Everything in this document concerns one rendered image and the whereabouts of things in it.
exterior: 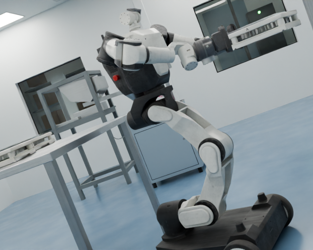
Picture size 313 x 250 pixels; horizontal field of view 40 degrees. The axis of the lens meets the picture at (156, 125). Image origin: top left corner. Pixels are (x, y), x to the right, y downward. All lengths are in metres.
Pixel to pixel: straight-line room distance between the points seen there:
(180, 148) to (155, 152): 0.27
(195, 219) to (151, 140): 2.26
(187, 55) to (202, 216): 0.85
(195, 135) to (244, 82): 4.96
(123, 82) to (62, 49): 5.35
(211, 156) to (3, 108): 6.27
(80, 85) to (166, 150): 1.56
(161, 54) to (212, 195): 0.81
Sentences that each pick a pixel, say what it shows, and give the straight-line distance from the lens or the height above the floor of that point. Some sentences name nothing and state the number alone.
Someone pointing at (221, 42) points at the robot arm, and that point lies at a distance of 1.93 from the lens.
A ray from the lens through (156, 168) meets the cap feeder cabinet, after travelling 4.51.
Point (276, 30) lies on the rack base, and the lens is 1.85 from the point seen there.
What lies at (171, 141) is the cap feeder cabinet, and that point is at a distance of 4.43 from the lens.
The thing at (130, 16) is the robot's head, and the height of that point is 1.37.
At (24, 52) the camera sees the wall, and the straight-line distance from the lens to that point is 7.82.
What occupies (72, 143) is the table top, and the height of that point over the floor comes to 0.89.
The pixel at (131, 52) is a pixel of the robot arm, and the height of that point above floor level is 1.16.
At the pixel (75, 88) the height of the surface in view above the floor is 1.35.
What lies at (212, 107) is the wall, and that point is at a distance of 7.09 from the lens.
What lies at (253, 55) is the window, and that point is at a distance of 7.18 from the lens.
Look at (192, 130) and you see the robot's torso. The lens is 2.16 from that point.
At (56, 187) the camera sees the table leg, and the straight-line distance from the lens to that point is 1.79.
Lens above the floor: 0.98
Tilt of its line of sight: 4 degrees down
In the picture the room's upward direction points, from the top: 21 degrees counter-clockwise
